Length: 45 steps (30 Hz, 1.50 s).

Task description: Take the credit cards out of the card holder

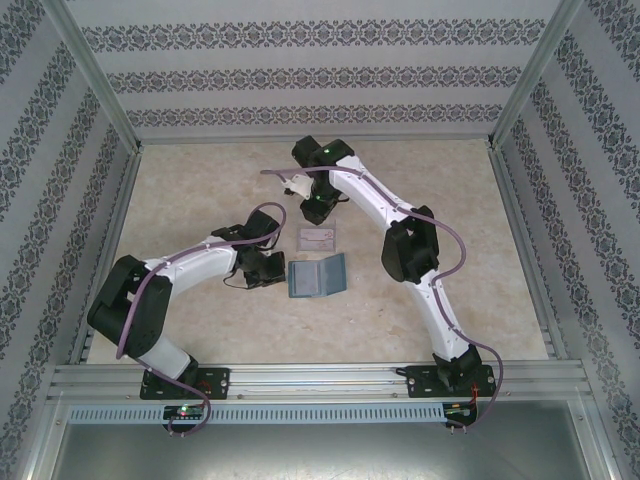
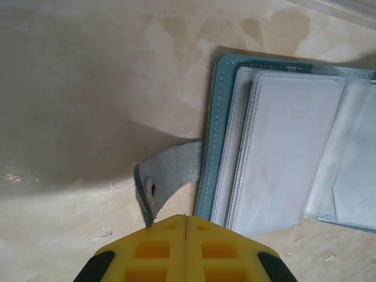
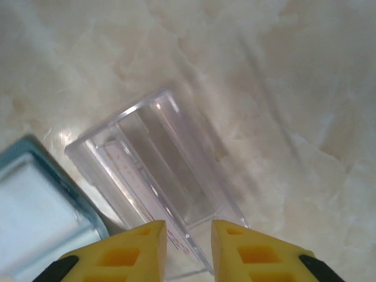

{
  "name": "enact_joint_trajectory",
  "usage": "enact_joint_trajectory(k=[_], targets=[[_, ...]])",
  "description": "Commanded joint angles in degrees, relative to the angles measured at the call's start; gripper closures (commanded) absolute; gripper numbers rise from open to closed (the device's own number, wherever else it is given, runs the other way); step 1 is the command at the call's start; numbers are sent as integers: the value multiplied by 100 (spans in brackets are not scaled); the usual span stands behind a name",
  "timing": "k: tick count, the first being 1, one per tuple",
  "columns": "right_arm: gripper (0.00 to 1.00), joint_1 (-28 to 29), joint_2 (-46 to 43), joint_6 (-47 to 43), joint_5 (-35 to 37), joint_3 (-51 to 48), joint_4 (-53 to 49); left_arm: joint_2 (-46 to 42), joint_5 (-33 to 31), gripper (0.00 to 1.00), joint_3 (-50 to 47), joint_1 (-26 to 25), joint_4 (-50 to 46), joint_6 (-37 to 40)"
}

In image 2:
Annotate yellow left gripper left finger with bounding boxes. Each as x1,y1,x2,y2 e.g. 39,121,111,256
75,214,186,282

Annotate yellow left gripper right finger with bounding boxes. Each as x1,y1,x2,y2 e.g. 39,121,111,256
186,216,297,282

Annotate teal leather card holder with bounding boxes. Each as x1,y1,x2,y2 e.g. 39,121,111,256
133,52,376,239

